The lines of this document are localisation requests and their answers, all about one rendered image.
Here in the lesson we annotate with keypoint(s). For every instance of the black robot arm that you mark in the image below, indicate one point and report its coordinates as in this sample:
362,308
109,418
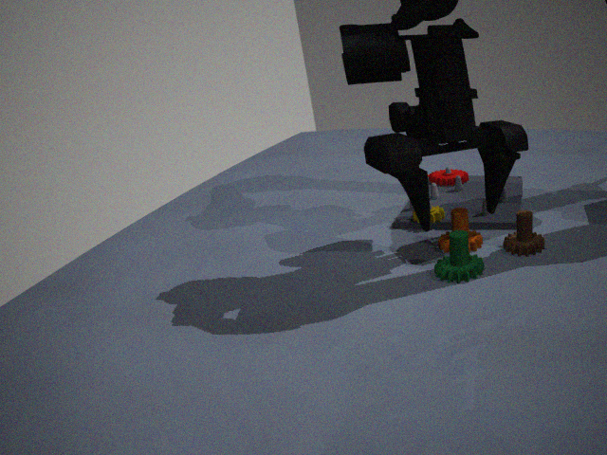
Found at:
377,53

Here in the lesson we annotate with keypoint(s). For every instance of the yellow gear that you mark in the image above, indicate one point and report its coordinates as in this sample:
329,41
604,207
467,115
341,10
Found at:
436,214

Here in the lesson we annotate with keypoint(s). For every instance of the red gear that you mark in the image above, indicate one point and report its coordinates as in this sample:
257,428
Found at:
446,179

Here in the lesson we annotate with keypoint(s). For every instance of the orange gear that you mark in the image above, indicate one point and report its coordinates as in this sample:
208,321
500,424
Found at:
459,221

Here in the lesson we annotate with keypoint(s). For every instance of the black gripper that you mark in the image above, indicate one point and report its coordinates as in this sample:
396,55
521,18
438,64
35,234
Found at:
449,118

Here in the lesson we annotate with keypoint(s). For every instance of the green gear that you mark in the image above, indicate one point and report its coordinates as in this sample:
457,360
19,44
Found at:
459,265

